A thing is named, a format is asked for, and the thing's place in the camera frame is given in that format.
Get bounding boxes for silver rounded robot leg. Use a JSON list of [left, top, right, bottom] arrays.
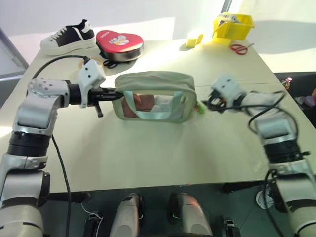
[[168, 192, 213, 237], [109, 192, 143, 237]]

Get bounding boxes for white sneaker on floor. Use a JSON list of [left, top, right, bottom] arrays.
[[255, 189, 275, 210]]

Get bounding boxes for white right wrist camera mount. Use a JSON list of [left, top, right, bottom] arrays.
[[211, 75, 245, 105]]

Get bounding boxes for red-handled scissors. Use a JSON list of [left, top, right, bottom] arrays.
[[229, 42, 255, 56]]

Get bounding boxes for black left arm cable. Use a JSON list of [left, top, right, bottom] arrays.
[[50, 134, 73, 237]]

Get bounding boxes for red heart-shaped tin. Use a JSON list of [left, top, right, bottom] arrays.
[[95, 30, 145, 63]]

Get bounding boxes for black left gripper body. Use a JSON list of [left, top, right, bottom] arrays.
[[86, 87, 105, 119]]

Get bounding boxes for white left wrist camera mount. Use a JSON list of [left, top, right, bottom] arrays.
[[76, 60, 107, 109]]

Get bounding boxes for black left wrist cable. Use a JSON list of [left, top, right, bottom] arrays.
[[31, 55, 91, 80]]

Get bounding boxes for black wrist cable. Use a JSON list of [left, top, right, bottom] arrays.
[[31, 55, 91, 80], [218, 90, 298, 135]]

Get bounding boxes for black looped cord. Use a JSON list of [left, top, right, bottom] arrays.
[[102, 57, 119, 69]]

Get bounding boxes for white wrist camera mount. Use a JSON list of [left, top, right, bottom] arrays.
[[211, 75, 245, 105], [76, 60, 107, 109]]

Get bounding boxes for yellow plastic bin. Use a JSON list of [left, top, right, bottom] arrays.
[[212, 12, 255, 46]]

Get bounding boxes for pink item inside pouch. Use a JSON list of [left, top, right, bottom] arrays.
[[122, 94, 155, 119]]

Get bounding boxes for green plush keychain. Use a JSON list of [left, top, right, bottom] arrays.
[[193, 101, 207, 116]]

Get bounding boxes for green zip pouch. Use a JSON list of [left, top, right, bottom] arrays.
[[112, 70, 198, 124]]

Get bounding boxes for black and white sneaker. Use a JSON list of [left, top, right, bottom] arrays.
[[39, 19, 97, 56]]

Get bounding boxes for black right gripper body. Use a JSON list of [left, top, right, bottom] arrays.
[[208, 89, 228, 111]]

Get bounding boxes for grey metal frame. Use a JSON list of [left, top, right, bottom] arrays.
[[0, 26, 30, 82]]

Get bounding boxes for card stack in bin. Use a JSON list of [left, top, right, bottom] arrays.
[[218, 13, 242, 25]]

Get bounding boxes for white item inside pouch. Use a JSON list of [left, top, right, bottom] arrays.
[[151, 95, 184, 119]]

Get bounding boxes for small yellow box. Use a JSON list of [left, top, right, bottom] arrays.
[[185, 34, 204, 48]]

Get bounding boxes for thin white cord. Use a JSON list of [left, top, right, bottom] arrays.
[[80, 202, 103, 237]]

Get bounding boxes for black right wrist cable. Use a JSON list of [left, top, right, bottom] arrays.
[[218, 90, 298, 135]]

